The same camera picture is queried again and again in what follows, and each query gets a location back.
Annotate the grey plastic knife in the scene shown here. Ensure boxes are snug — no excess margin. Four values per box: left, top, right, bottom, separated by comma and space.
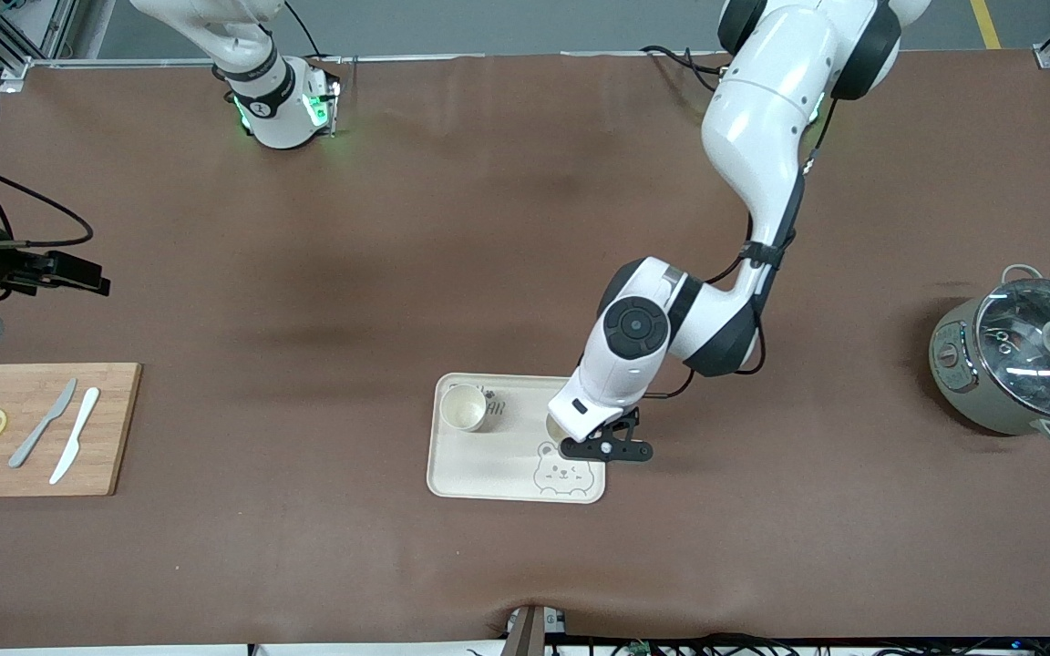
8, 378, 78, 469

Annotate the aluminium frame rail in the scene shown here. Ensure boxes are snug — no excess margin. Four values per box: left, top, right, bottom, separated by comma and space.
0, 0, 79, 94

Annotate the glass pot lid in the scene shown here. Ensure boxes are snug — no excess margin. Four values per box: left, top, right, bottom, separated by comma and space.
974, 278, 1050, 422

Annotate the black left base cable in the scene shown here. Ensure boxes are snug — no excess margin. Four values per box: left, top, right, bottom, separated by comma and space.
639, 44, 728, 81

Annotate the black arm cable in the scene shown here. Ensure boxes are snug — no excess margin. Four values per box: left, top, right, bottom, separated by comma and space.
0, 162, 95, 251
648, 96, 840, 402

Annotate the wooden cutting board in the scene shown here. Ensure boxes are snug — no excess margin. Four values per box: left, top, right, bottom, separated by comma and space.
0, 363, 143, 497

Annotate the table edge camera mount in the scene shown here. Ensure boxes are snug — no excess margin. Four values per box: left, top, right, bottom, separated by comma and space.
502, 603, 567, 656

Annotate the grey-green electric cooking pot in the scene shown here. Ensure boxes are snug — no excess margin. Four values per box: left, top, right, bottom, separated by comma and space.
929, 264, 1050, 446

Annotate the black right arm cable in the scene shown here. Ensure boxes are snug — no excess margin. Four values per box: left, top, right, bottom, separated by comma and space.
0, 162, 95, 251

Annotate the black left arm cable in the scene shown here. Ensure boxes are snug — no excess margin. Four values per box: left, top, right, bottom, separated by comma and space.
648, 96, 840, 402

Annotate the black right base cable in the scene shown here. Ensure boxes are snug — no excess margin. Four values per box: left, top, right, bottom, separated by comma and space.
283, 0, 344, 65

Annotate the cream bear print tray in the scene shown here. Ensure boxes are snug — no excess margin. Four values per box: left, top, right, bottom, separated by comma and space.
426, 373, 607, 505

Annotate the white plastic knife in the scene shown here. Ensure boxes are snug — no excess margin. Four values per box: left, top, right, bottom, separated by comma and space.
49, 387, 101, 485

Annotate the black base cable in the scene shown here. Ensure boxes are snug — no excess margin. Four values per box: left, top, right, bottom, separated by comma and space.
283, 0, 344, 65
639, 44, 728, 81

